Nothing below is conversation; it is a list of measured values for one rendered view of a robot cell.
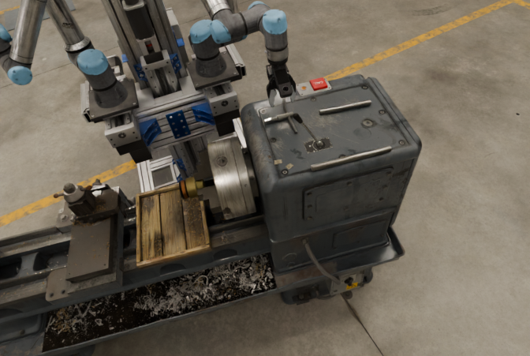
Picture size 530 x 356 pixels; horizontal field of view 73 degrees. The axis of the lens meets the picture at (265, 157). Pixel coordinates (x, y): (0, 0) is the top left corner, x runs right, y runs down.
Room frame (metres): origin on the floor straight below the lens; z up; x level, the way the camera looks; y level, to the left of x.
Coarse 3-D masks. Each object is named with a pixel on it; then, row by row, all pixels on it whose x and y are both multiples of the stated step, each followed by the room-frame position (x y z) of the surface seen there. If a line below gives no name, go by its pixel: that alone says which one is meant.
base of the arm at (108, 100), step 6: (114, 84) 1.38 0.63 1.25; (120, 84) 1.41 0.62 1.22; (96, 90) 1.35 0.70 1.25; (102, 90) 1.35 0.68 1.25; (108, 90) 1.35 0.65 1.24; (114, 90) 1.37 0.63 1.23; (120, 90) 1.38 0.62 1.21; (126, 90) 1.42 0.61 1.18; (96, 96) 1.36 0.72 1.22; (102, 96) 1.34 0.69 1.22; (108, 96) 1.34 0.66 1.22; (114, 96) 1.35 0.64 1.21; (120, 96) 1.38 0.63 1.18; (126, 96) 1.39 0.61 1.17; (96, 102) 1.36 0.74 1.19; (102, 102) 1.35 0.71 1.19; (108, 102) 1.33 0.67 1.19; (114, 102) 1.34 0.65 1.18; (120, 102) 1.35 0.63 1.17
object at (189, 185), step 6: (186, 180) 0.87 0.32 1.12; (192, 180) 0.87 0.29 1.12; (198, 180) 0.87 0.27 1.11; (180, 186) 0.85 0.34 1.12; (186, 186) 0.84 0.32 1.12; (192, 186) 0.84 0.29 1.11; (198, 186) 0.85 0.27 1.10; (204, 186) 0.88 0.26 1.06; (186, 192) 0.83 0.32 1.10; (192, 192) 0.83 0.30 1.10; (186, 198) 0.83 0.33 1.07
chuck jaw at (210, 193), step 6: (210, 186) 0.84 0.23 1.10; (198, 192) 0.82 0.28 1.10; (204, 192) 0.82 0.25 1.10; (210, 192) 0.81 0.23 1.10; (216, 192) 0.81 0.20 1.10; (204, 198) 0.79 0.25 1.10; (210, 198) 0.78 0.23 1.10; (216, 198) 0.78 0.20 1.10; (210, 204) 0.75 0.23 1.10; (216, 204) 0.75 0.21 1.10; (216, 210) 0.74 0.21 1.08; (222, 210) 0.73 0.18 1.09; (228, 210) 0.73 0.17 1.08
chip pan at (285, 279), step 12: (372, 252) 0.72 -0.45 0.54; (384, 252) 0.71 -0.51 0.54; (396, 252) 0.70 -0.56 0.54; (324, 264) 0.69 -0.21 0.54; (336, 264) 0.68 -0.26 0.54; (348, 264) 0.67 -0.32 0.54; (360, 264) 0.67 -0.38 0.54; (288, 276) 0.66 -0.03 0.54; (300, 276) 0.65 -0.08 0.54; (312, 276) 0.64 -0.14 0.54; (0, 348) 0.53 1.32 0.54; (12, 348) 0.52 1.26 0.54; (24, 348) 0.51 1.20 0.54; (36, 348) 0.51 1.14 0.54
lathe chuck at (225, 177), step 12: (216, 144) 0.94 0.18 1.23; (228, 144) 0.92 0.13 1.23; (216, 156) 0.87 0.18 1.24; (228, 156) 0.86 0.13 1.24; (216, 168) 0.82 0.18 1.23; (228, 168) 0.82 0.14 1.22; (216, 180) 0.79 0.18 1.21; (228, 180) 0.78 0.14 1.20; (228, 192) 0.75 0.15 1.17; (240, 192) 0.75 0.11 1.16; (228, 204) 0.73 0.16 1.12; (240, 204) 0.73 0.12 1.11; (228, 216) 0.73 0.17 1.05
